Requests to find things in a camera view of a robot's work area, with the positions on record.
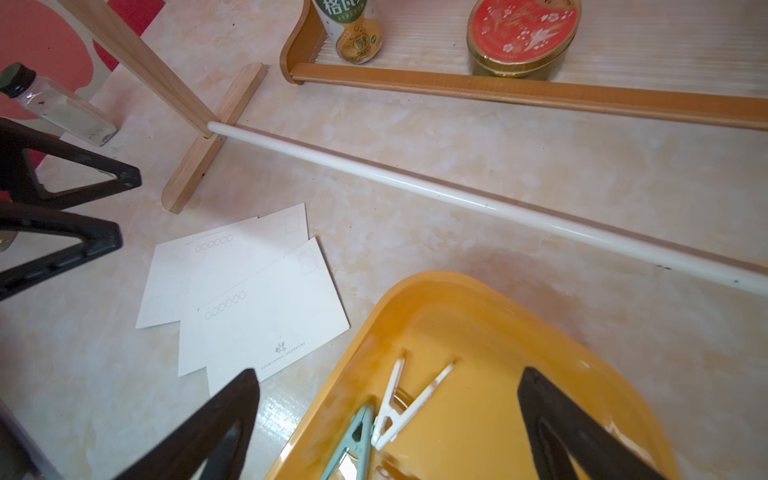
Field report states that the white postcard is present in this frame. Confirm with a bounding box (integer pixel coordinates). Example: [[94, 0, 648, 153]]
[[135, 216, 258, 329], [195, 237, 350, 395], [178, 203, 308, 377]]

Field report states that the wooden string stand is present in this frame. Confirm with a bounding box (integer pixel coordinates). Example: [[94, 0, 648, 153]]
[[61, 1, 767, 296]]

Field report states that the yellow plastic tray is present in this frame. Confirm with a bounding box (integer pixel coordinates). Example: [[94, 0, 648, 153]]
[[268, 272, 680, 479]]

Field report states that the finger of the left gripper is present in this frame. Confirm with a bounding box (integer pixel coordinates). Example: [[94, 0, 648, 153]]
[[1, 202, 123, 300], [0, 117, 143, 211]]

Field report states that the round red tin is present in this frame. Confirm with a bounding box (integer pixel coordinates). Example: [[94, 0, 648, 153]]
[[466, 0, 581, 81]]

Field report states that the glass jar black lid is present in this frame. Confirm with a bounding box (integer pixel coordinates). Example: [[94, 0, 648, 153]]
[[1, 62, 118, 146]]

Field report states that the teal clothespin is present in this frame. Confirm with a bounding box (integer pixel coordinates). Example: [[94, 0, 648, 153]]
[[321, 403, 375, 480]]

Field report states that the white clothespin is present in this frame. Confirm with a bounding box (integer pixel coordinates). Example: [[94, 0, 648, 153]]
[[371, 356, 455, 451]]

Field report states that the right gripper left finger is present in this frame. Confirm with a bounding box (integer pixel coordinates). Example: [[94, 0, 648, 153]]
[[118, 368, 260, 479]]

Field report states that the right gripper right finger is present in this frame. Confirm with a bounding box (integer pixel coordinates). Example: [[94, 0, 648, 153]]
[[518, 367, 664, 480]]

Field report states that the wooden shelf rack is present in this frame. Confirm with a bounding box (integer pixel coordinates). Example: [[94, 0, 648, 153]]
[[279, 1, 767, 130]]

